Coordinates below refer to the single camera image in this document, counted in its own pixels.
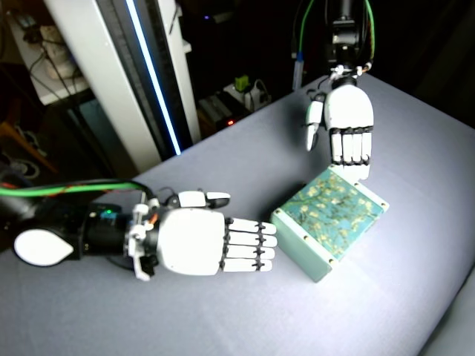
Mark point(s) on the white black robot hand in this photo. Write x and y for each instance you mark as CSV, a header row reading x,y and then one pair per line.
x,y
189,241
349,107

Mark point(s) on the teal blossom print box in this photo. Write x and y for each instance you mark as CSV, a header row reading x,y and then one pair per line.
x,y
330,211

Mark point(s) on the white adapter blue connector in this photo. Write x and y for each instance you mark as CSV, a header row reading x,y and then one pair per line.
x,y
298,74

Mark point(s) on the grey table cloth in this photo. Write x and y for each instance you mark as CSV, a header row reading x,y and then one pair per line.
x,y
222,315

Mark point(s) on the white power strip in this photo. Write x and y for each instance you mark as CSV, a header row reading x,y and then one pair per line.
x,y
256,97

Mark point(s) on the yellow-green plug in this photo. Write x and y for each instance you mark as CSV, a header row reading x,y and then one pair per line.
x,y
242,82

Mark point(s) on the black device red light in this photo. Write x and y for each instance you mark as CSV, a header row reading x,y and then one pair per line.
x,y
222,115

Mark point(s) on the white column blue light strip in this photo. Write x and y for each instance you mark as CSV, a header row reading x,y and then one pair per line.
x,y
111,92

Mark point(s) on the white shelf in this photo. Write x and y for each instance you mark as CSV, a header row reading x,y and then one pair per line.
x,y
55,94

